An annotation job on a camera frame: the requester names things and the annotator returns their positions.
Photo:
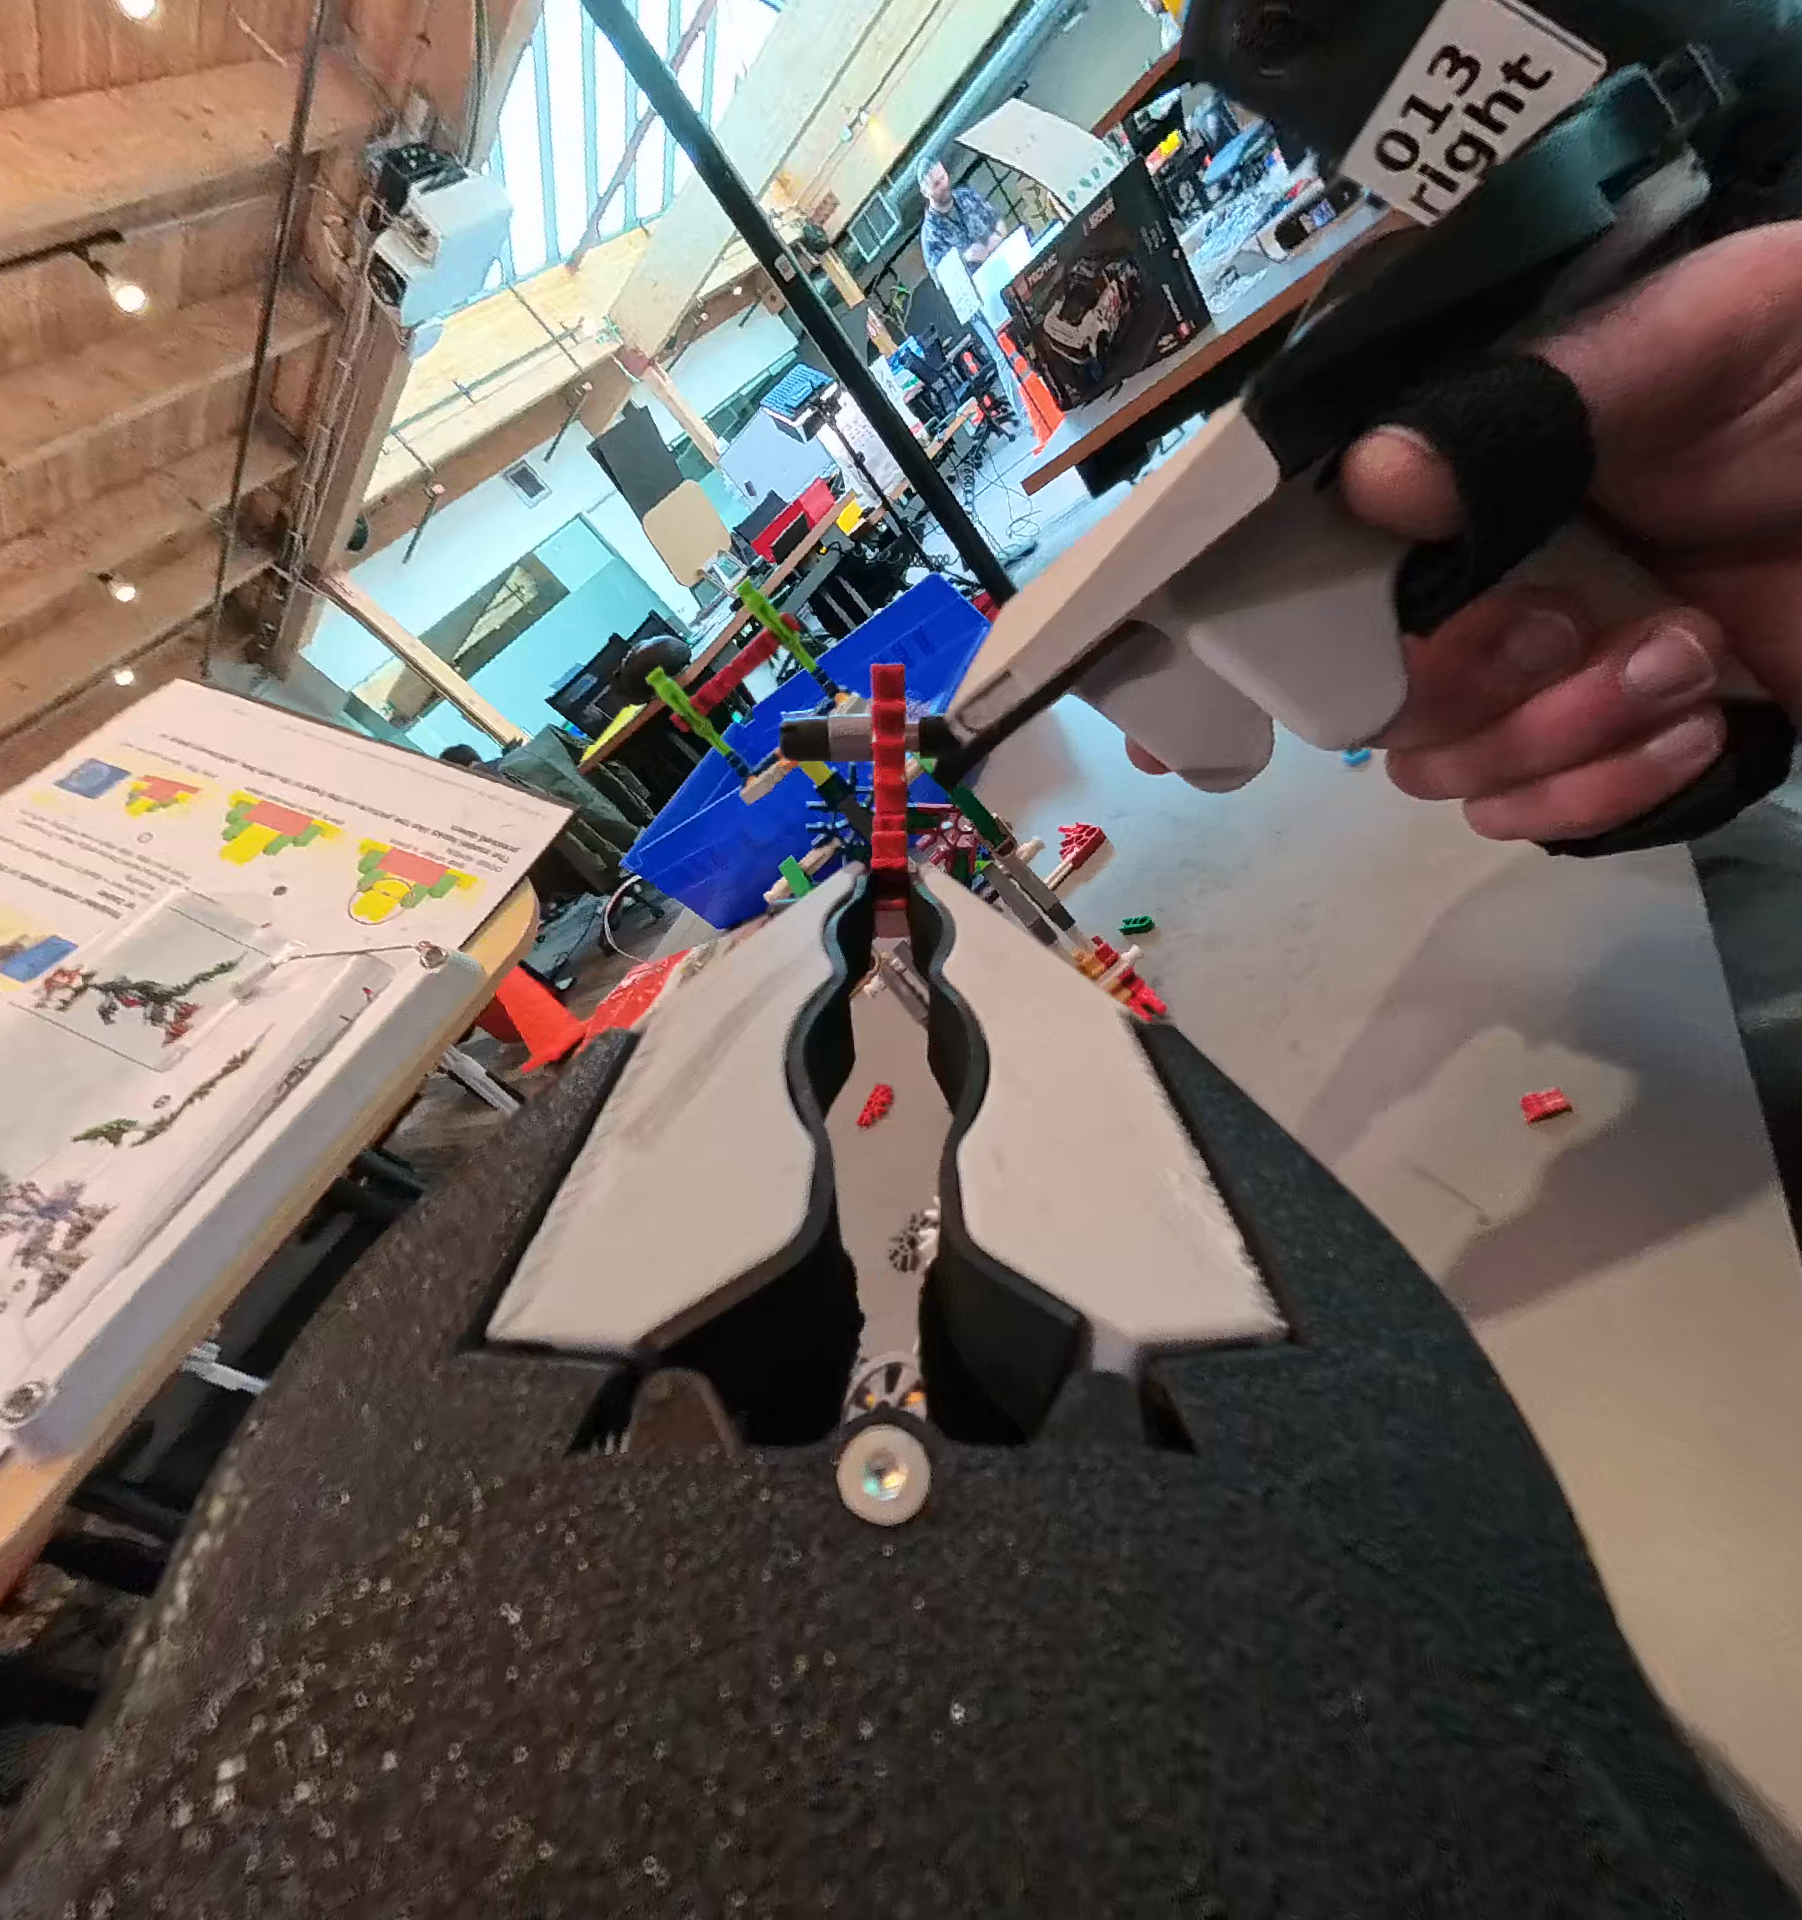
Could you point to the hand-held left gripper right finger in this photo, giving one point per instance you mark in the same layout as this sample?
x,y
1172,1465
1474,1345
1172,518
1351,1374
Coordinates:
x,y
1097,1171

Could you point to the black toy car box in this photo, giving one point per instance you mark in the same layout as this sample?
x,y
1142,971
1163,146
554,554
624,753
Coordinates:
x,y
1114,284

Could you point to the red rod black cylinder assembly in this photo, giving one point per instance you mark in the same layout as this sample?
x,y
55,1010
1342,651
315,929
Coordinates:
x,y
891,780

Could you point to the blue plastic bin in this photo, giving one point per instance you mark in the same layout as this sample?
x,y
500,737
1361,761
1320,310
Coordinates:
x,y
691,855

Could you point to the white page holder clip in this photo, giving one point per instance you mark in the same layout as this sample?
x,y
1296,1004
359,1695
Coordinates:
x,y
214,1139

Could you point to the small red connector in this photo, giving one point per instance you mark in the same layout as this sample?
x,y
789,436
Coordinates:
x,y
876,1100

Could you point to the multicolour toy model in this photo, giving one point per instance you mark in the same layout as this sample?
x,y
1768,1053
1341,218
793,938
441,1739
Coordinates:
x,y
767,631

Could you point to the red yellow connector cluster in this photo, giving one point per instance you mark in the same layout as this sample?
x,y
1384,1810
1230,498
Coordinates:
x,y
1117,974

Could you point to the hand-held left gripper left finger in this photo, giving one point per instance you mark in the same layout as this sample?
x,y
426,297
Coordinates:
x,y
679,1171

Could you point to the black metal table leg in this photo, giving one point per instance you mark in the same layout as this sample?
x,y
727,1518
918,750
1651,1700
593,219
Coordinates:
x,y
812,301

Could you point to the white snowflake connector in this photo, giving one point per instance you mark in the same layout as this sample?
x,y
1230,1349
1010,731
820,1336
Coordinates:
x,y
913,1236

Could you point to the instruction booklet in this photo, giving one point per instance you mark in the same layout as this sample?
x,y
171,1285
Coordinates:
x,y
241,870

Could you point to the small red piece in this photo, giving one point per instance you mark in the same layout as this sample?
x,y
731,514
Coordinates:
x,y
1548,1103

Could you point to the white ceiling projector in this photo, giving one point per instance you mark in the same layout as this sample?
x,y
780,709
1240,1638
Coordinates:
x,y
439,241

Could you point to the grey wheel hub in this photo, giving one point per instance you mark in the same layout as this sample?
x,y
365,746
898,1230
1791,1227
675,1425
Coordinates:
x,y
891,1385

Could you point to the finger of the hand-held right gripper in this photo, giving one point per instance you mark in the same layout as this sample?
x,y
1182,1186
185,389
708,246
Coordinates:
x,y
1114,571

